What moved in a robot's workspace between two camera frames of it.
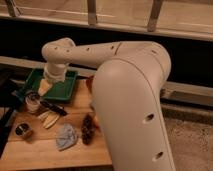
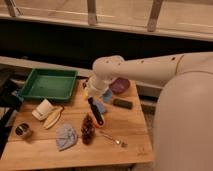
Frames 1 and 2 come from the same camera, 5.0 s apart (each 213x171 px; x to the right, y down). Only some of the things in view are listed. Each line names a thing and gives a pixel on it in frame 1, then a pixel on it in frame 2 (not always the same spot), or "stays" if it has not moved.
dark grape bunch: (88, 129) stays
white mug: (32, 99) -> (42, 110)
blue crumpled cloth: (65, 137) stays
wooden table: (60, 134) stays
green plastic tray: (60, 91) stays
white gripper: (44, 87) -> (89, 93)
